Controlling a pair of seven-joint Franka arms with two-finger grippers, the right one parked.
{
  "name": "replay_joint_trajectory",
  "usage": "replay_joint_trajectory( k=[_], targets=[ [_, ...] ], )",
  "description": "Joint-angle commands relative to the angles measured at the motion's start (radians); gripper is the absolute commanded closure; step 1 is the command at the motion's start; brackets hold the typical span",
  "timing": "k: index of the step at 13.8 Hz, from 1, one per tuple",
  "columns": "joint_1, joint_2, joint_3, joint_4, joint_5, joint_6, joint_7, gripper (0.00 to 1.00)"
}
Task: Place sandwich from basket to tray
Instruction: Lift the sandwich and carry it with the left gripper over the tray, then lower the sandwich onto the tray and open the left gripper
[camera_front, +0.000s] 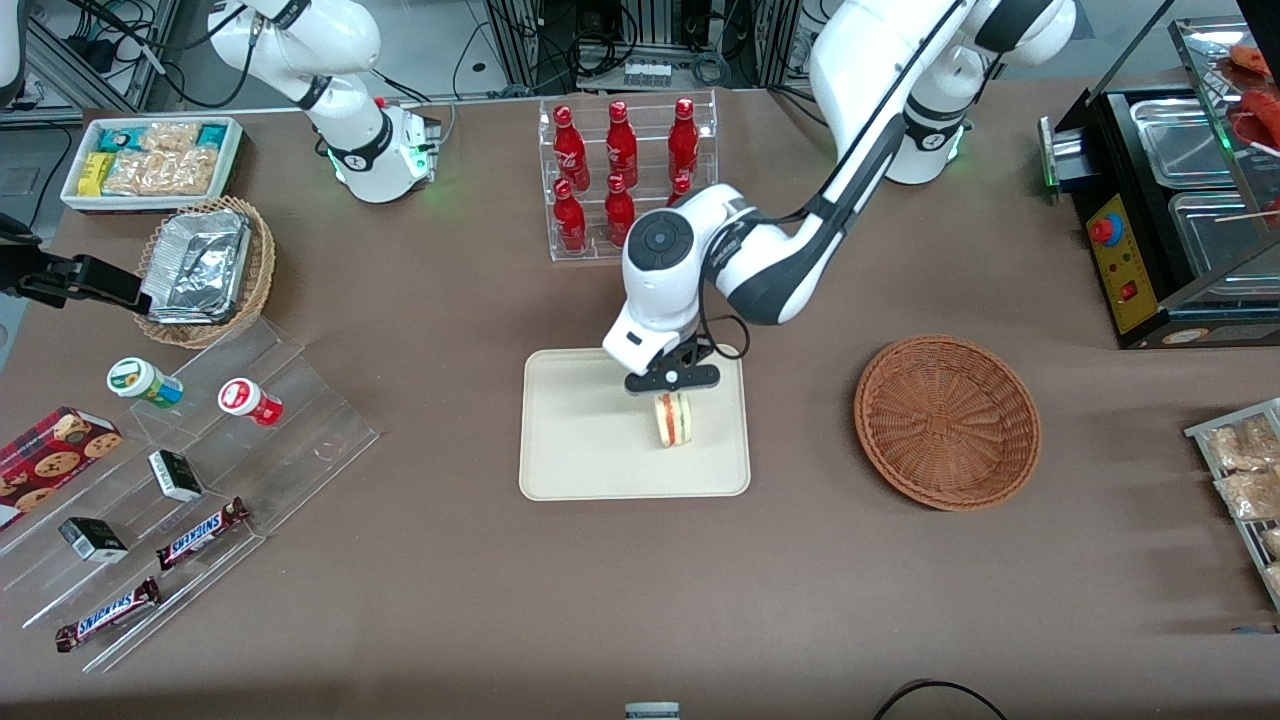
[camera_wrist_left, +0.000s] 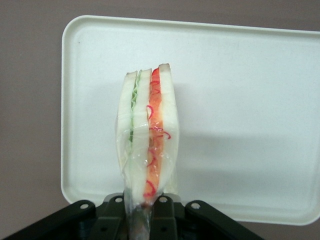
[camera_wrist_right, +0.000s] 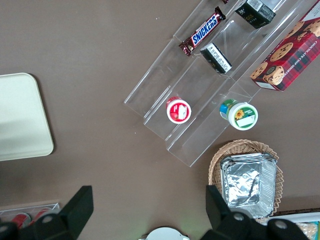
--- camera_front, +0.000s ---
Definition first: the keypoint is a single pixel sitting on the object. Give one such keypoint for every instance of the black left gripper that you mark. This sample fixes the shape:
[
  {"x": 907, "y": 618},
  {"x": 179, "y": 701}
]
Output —
[{"x": 688, "y": 354}]

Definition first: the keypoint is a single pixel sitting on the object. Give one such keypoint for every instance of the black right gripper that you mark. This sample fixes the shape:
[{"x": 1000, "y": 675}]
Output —
[{"x": 42, "y": 279}]

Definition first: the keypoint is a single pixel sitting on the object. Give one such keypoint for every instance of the triangular sandwich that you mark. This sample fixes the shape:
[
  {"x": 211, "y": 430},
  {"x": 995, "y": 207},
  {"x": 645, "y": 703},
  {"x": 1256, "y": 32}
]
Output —
[{"x": 672, "y": 420}]

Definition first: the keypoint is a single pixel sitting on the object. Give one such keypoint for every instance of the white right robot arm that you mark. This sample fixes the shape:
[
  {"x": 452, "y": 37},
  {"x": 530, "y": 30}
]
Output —
[{"x": 350, "y": 120}]

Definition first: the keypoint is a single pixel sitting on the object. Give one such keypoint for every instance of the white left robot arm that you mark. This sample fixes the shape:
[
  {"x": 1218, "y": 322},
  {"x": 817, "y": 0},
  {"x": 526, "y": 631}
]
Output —
[{"x": 760, "y": 270}]

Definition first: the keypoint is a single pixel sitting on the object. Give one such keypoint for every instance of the beige rectangular tray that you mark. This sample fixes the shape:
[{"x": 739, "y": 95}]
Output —
[{"x": 580, "y": 440}]

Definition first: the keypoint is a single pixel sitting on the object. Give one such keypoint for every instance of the tan wicker basket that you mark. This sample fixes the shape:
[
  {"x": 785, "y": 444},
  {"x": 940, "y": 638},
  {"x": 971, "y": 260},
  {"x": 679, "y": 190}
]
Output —
[{"x": 262, "y": 270}]

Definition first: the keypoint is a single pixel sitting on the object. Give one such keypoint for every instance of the round brown wicker basket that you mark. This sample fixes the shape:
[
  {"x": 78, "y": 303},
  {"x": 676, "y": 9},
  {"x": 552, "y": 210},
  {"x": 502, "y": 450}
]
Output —
[{"x": 945, "y": 420}]

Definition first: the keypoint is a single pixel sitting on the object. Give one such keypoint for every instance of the white snack bin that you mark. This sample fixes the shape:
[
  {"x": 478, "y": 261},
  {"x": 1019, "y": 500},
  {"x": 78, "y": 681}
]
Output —
[{"x": 75, "y": 200}]

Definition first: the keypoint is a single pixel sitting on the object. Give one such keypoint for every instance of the silver foil pack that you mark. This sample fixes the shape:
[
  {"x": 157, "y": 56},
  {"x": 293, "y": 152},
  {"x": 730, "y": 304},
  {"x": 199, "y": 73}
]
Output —
[{"x": 195, "y": 265}]

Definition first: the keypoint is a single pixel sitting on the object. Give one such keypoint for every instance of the green lid cup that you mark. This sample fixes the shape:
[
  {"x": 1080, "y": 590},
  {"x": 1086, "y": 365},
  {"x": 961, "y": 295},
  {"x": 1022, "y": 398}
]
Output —
[{"x": 135, "y": 378}]

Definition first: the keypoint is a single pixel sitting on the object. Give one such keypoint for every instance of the yellow snack pack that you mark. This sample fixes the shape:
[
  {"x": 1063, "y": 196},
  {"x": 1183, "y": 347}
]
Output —
[{"x": 94, "y": 173}]

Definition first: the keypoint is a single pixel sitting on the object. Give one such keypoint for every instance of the large clear cracker bag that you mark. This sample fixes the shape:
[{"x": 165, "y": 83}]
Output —
[{"x": 160, "y": 172}]

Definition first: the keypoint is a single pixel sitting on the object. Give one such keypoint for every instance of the teal snack pack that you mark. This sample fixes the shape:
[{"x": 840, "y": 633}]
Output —
[
  {"x": 212, "y": 135},
  {"x": 120, "y": 138}
]

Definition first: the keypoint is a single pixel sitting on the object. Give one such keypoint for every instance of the small clear cracker bag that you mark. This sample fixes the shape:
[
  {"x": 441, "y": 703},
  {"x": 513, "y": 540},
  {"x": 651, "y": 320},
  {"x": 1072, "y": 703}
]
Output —
[{"x": 170, "y": 136}]

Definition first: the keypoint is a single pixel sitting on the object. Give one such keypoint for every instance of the red lid cup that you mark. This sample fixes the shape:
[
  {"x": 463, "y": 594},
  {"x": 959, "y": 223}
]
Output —
[{"x": 243, "y": 398}]

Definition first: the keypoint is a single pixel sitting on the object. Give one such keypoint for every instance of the red cola bottle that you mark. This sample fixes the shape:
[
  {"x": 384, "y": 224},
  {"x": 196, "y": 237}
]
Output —
[
  {"x": 570, "y": 222},
  {"x": 570, "y": 150},
  {"x": 615, "y": 205},
  {"x": 683, "y": 140},
  {"x": 680, "y": 187},
  {"x": 621, "y": 145}
]

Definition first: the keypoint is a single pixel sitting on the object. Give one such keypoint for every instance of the red cookie box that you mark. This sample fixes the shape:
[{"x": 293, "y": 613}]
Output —
[{"x": 50, "y": 460}]

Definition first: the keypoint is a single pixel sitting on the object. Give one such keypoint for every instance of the small black box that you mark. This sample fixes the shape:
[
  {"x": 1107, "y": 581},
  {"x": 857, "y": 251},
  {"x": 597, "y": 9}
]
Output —
[
  {"x": 92, "y": 540},
  {"x": 175, "y": 476}
]

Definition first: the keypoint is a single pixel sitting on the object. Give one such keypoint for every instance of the clear acrylic stepped stand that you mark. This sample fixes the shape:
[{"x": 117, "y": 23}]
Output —
[{"x": 300, "y": 440}]

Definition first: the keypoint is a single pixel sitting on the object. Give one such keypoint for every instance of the clear acrylic bottle rack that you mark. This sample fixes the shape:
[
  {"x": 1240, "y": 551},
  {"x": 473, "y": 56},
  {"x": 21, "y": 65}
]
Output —
[{"x": 650, "y": 130}]

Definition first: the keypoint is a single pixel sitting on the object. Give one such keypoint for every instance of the snickers bar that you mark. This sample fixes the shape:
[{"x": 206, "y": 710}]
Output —
[
  {"x": 200, "y": 533},
  {"x": 108, "y": 614}
]

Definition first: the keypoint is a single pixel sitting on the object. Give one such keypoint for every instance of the white power strip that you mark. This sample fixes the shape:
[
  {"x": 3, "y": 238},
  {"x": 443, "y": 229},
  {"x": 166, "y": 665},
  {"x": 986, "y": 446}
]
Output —
[{"x": 647, "y": 73}]

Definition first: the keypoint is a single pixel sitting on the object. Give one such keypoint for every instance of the grey box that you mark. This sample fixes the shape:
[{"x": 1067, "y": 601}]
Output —
[{"x": 652, "y": 711}]

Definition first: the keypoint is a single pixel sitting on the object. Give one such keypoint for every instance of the black food warmer appliance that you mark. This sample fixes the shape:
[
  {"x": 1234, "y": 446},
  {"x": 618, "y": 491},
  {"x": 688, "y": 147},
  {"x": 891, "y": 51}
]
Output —
[{"x": 1108, "y": 231}]

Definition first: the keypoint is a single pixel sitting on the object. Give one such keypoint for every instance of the steel pan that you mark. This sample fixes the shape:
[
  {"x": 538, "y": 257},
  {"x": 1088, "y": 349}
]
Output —
[
  {"x": 1210, "y": 235},
  {"x": 1185, "y": 140}
]

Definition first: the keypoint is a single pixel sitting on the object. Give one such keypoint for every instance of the clear bag of snacks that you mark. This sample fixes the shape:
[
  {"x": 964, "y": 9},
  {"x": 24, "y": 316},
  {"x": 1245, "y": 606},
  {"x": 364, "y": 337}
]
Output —
[
  {"x": 1245, "y": 445},
  {"x": 1250, "y": 495}
]

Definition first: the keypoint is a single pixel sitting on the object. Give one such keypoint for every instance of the large red food piece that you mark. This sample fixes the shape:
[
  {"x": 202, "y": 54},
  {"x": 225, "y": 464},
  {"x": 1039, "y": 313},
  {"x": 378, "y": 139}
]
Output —
[{"x": 1262, "y": 120}]

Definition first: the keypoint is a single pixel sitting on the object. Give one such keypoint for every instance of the small red food piece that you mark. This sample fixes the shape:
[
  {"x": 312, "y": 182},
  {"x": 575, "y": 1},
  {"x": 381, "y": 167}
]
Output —
[{"x": 1248, "y": 57}]

